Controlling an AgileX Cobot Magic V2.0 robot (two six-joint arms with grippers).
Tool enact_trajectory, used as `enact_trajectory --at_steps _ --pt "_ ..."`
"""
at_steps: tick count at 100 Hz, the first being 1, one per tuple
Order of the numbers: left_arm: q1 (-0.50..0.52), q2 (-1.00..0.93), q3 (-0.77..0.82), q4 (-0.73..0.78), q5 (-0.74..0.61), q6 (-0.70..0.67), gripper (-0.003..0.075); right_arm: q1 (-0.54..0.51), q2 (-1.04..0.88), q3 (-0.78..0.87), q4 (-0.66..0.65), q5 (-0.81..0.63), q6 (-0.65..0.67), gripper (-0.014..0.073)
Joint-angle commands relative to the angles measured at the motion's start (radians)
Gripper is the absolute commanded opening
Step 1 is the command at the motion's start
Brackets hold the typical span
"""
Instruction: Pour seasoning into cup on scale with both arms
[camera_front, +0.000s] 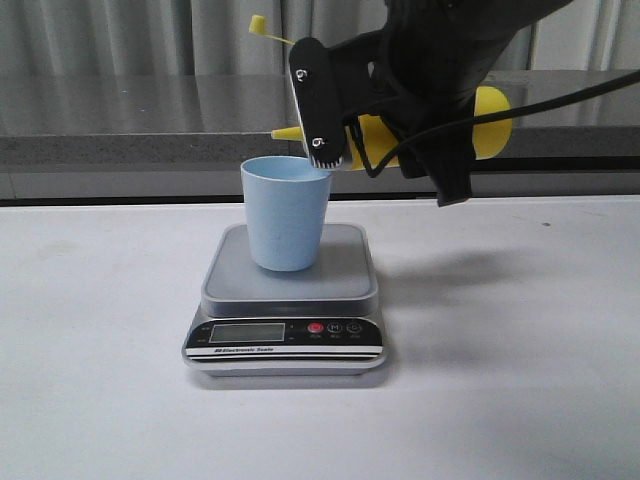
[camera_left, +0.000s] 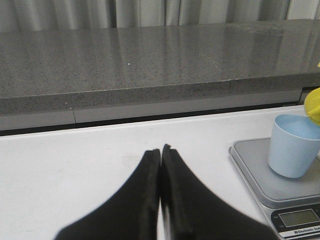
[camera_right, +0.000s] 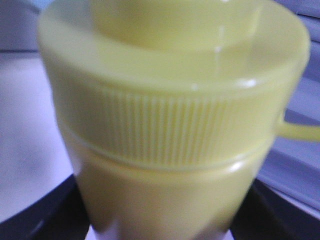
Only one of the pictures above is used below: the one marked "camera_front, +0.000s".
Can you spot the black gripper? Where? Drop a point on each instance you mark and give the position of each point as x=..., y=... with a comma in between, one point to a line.
x=420, y=70

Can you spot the light blue plastic cup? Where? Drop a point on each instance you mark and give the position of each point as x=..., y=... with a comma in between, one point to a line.
x=285, y=202

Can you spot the yellow squeeze bottle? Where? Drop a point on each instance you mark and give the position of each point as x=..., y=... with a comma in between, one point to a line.
x=488, y=139

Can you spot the grey electronic kitchen scale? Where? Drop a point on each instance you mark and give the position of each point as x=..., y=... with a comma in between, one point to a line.
x=321, y=321

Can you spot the grey stone counter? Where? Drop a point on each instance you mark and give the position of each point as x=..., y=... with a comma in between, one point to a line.
x=83, y=137

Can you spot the grey curtain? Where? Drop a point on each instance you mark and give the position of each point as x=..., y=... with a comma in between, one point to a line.
x=110, y=38

